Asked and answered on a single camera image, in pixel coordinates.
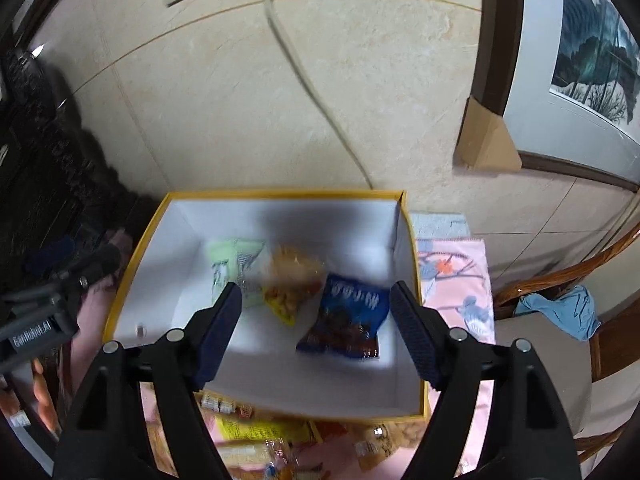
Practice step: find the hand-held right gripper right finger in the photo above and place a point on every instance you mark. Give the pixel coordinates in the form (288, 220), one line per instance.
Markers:
(410, 330)

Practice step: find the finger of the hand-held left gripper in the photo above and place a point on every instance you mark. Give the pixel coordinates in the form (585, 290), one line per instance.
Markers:
(97, 265)

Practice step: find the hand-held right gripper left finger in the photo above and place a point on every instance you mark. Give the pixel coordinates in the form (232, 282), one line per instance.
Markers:
(220, 335)

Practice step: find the clear grain bar packet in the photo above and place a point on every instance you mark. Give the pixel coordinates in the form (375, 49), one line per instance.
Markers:
(250, 457)

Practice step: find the yellow cardboard box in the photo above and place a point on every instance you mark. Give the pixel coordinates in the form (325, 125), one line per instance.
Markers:
(300, 220)

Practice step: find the pink printed tablecloth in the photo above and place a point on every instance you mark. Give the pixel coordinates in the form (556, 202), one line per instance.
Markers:
(450, 280)

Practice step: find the blue snack packet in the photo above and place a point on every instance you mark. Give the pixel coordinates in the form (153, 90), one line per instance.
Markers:
(345, 320)

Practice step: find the light green snack packet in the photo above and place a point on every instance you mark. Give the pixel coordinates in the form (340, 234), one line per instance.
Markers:
(225, 260)

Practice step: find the orange yellow snack packet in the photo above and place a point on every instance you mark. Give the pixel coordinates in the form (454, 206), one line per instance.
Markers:
(290, 290)

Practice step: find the yellow-green cracker packet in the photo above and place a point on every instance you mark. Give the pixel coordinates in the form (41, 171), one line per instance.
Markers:
(260, 430)

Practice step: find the pale blue cloth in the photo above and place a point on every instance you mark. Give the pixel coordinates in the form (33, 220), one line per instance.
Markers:
(440, 225)

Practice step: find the clear peanut snack packet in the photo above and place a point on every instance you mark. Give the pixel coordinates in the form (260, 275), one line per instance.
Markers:
(382, 442)

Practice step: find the dark carved wooden furniture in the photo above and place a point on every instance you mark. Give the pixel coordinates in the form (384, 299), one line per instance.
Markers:
(40, 160)

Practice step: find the wooden chair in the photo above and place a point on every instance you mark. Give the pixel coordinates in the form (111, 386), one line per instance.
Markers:
(607, 355)

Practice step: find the cardboard corner protector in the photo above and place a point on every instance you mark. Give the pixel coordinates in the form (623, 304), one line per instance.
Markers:
(485, 140)

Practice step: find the framed landscape painting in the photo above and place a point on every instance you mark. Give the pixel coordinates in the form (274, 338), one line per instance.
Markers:
(590, 50)

